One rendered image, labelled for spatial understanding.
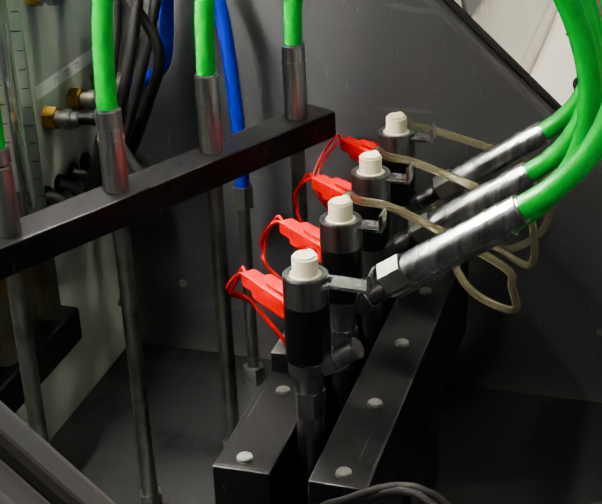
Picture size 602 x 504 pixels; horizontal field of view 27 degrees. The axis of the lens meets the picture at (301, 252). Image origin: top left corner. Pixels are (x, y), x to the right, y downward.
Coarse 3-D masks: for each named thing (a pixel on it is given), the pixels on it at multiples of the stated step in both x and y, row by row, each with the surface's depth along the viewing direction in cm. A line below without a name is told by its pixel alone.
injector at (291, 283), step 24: (288, 288) 75; (312, 288) 74; (288, 312) 76; (312, 312) 75; (288, 336) 76; (312, 336) 76; (288, 360) 78; (312, 360) 77; (336, 360) 77; (312, 384) 78; (312, 408) 79; (312, 432) 80; (312, 456) 80
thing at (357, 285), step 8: (336, 280) 75; (344, 280) 75; (352, 280) 75; (360, 280) 75; (320, 288) 74; (328, 288) 75; (336, 288) 74; (344, 288) 74; (352, 288) 74; (360, 288) 74
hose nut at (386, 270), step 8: (392, 256) 73; (376, 264) 74; (384, 264) 73; (392, 264) 73; (384, 272) 73; (392, 272) 72; (400, 272) 72; (384, 280) 73; (392, 280) 73; (400, 280) 72; (408, 280) 72; (384, 288) 73; (392, 288) 73; (400, 288) 73
